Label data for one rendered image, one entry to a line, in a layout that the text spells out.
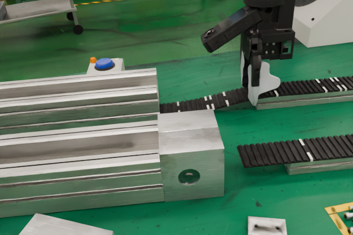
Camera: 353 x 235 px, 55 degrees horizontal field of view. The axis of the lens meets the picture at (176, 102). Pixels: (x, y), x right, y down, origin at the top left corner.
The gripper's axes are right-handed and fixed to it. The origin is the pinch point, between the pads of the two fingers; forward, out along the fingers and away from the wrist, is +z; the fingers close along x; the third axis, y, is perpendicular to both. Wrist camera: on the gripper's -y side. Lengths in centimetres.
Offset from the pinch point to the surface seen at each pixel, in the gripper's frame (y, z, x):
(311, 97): 12.8, 1.3, -2.0
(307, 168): 4.4, 2.0, -21.0
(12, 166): -39.1, -5.4, -22.2
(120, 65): -26.7, -2.9, 12.9
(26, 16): -139, 54, 258
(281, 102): 6.8, 2.0, -1.8
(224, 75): -2.1, 3.2, 14.1
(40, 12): -129, 54, 266
